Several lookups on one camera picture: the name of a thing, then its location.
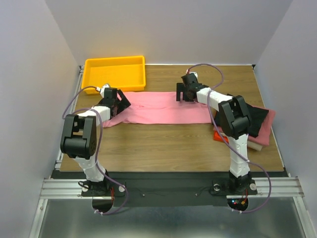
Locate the yellow plastic bin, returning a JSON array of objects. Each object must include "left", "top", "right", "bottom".
[{"left": 81, "top": 56, "right": 146, "bottom": 94}]

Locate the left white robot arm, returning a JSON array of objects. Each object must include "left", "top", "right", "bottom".
[{"left": 60, "top": 84, "right": 131, "bottom": 196}]

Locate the aluminium rail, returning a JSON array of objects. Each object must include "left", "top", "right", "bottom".
[
  {"left": 54, "top": 65, "right": 84, "bottom": 170},
  {"left": 40, "top": 177, "right": 304, "bottom": 200}
]

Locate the beige folded t shirt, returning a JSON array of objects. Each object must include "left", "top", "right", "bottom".
[{"left": 247, "top": 141, "right": 263, "bottom": 151}]

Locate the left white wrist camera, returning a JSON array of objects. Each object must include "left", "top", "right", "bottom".
[{"left": 96, "top": 84, "right": 110, "bottom": 97}]

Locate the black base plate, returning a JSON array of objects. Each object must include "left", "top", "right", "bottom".
[{"left": 51, "top": 171, "right": 290, "bottom": 207}]

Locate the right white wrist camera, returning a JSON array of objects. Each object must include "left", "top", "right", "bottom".
[{"left": 186, "top": 71, "right": 198, "bottom": 79}]

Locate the front aluminium rail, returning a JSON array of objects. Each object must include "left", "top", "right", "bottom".
[{"left": 40, "top": 177, "right": 304, "bottom": 200}]

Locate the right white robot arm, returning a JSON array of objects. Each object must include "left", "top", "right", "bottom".
[{"left": 176, "top": 73, "right": 252, "bottom": 192}]

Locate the pink t shirt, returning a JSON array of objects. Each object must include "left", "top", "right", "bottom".
[{"left": 103, "top": 92, "right": 211, "bottom": 128}]

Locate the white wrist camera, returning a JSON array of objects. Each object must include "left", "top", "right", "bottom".
[
  {"left": 186, "top": 71, "right": 198, "bottom": 79},
  {"left": 96, "top": 84, "right": 110, "bottom": 97}
]

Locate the black folded t shirt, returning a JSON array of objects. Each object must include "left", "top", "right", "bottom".
[{"left": 213, "top": 95, "right": 268, "bottom": 139}]

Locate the dusty rose folded t shirt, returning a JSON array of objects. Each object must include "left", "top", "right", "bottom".
[{"left": 248, "top": 109, "right": 276, "bottom": 146}]

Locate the orange folded t shirt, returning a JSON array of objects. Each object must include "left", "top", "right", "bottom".
[{"left": 213, "top": 131, "right": 228, "bottom": 142}]

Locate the left aluminium rail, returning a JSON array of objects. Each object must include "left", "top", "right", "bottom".
[{"left": 54, "top": 65, "right": 84, "bottom": 170}]

